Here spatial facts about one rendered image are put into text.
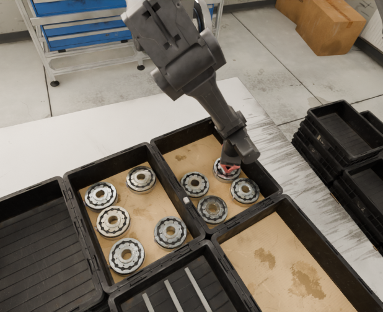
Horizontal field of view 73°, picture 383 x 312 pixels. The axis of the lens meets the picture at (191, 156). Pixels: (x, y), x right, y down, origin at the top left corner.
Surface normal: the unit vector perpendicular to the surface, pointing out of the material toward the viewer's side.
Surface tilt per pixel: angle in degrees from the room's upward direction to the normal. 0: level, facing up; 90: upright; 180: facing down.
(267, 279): 0
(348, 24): 88
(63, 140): 0
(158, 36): 65
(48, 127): 0
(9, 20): 90
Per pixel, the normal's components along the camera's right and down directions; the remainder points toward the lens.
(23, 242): 0.07, -0.59
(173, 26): 0.12, 0.48
